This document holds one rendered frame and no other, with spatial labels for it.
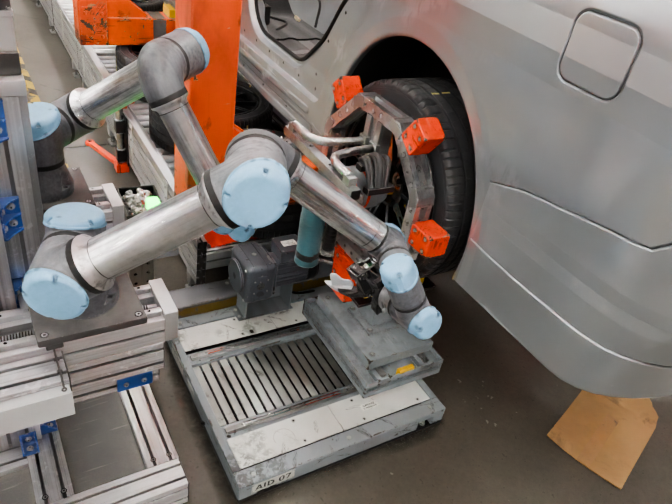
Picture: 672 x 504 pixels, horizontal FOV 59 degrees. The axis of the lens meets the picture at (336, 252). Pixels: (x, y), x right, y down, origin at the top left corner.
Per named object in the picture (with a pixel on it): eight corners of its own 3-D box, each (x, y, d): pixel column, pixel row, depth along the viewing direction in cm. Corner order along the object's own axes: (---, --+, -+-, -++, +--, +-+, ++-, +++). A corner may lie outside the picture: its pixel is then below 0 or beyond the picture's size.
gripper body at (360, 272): (367, 249, 146) (395, 270, 137) (378, 274, 151) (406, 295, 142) (343, 267, 144) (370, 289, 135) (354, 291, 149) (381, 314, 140)
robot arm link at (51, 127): (5, 159, 156) (-4, 111, 148) (39, 141, 167) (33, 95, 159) (45, 171, 155) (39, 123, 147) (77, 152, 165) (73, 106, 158)
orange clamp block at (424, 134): (429, 154, 170) (447, 138, 163) (407, 156, 167) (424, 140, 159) (420, 132, 172) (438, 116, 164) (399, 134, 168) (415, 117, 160)
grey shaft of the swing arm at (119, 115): (129, 174, 328) (125, 87, 299) (119, 175, 325) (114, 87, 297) (125, 167, 334) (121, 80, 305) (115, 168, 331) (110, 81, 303)
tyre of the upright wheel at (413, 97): (540, 232, 171) (463, 34, 184) (479, 246, 160) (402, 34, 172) (417, 290, 228) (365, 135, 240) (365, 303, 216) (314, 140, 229)
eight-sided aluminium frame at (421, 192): (405, 299, 191) (451, 145, 160) (389, 303, 187) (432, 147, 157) (325, 211, 227) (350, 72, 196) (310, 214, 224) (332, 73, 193)
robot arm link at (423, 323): (439, 301, 125) (448, 328, 130) (408, 279, 134) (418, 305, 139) (411, 323, 123) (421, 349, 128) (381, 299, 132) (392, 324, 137)
